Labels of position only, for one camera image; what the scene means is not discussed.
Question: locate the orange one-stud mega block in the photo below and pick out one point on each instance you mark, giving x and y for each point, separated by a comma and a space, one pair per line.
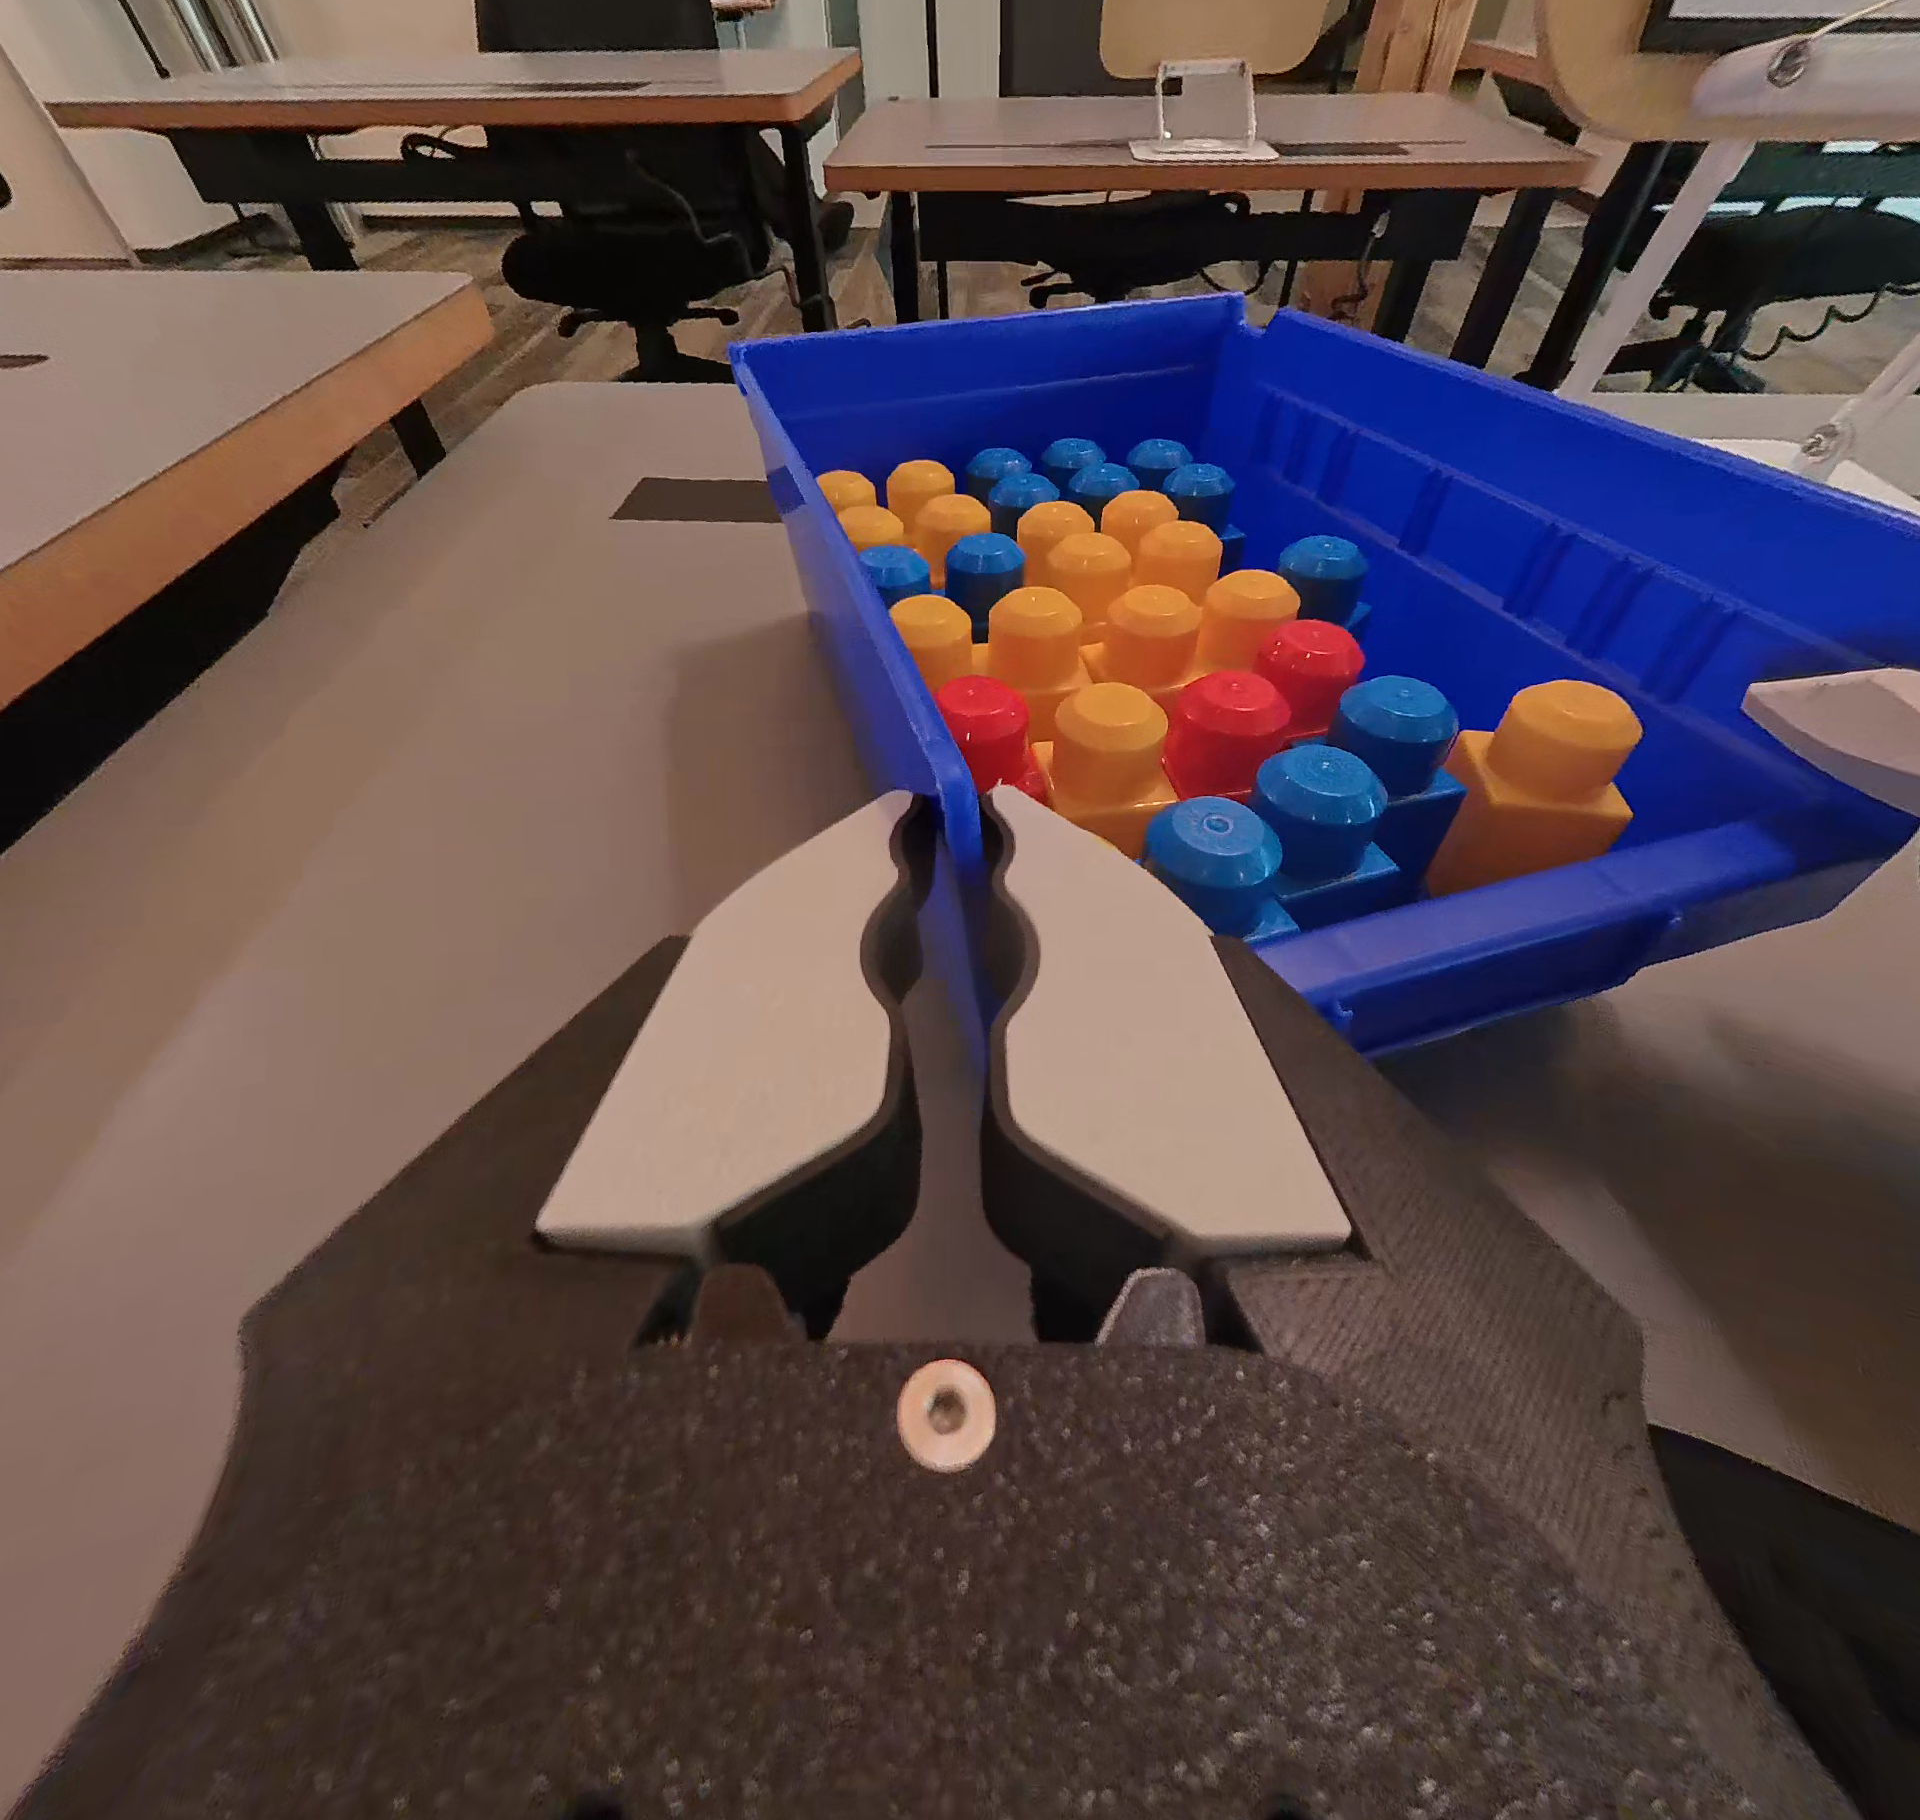
1546, 800

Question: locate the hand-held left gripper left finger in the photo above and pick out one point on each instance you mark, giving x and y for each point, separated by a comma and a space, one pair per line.
734, 1069

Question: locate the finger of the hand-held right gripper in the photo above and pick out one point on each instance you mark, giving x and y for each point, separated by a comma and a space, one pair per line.
1859, 725

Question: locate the blue plastic bin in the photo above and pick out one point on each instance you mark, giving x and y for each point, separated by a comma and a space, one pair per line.
1499, 531

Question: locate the pile of colourful mega blocks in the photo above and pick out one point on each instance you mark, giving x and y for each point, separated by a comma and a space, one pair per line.
1141, 621

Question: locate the wood-edged office desk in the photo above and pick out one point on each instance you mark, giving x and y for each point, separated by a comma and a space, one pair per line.
451, 88
1050, 147
180, 365

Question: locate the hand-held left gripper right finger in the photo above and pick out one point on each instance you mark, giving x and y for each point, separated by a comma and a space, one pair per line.
1171, 1085

